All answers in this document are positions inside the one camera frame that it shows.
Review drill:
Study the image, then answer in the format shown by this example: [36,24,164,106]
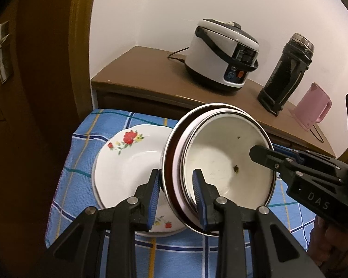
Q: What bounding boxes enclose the wooden door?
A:
[0,0,76,278]

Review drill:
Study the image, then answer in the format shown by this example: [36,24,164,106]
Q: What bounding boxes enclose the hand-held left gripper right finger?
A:
[191,168,322,278]

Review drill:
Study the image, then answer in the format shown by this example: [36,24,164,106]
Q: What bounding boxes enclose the pink plastic bowl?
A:
[174,107,274,229]

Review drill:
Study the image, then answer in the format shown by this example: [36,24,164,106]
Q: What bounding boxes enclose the rice cooker power cable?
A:
[167,47,190,63]

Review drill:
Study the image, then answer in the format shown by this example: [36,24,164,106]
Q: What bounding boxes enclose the black kettle cable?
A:
[310,124,325,143]

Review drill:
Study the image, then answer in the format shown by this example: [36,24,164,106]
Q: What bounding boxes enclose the person's right hand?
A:
[307,217,348,267]

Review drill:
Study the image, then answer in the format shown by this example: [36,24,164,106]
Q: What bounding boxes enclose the white black rice cooker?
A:
[184,18,260,88]

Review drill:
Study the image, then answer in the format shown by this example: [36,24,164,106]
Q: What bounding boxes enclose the stainless steel bowl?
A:
[162,103,279,236]

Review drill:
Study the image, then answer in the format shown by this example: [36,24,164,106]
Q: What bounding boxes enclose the silver door handle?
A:
[0,21,13,84]

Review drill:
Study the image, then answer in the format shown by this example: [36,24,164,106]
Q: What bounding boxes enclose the wooden cabinet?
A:
[91,46,337,158]

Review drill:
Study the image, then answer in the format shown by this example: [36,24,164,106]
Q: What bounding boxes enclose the red flower white plate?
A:
[92,124,189,234]

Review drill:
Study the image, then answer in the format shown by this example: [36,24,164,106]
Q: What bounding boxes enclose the black thermos flask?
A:
[258,33,314,117]

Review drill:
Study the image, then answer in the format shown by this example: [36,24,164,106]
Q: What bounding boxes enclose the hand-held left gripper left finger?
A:
[43,168,162,278]

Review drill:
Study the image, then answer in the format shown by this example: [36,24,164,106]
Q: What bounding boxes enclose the pink electric kettle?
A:
[290,82,332,131]

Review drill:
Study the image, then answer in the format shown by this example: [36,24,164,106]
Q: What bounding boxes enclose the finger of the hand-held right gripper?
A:
[249,144,345,186]
[274,147,348,167]

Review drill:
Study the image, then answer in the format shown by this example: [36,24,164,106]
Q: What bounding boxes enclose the blue plaid tablecloth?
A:
[45,108,322,278]

